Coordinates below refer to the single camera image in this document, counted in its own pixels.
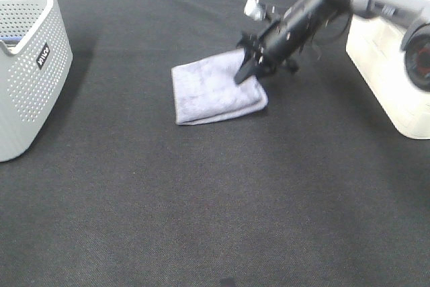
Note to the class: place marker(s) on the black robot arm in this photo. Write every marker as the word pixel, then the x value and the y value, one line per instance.
pixel 412 15

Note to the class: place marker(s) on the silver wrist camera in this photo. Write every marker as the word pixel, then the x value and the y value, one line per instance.
pixel 254 10

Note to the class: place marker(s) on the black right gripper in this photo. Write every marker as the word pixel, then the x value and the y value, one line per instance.
pixel 283 35

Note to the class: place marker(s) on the black fabric table mat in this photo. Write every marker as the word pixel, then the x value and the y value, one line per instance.
pixel 318 189

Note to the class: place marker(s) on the grey perforated laundry basket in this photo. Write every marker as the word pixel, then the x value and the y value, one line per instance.
pixel 35 60

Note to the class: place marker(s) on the white storage box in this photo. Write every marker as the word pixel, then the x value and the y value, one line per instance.
pixel 388 42

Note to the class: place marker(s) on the lavender towel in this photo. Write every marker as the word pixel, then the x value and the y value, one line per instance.
pixel 204 91

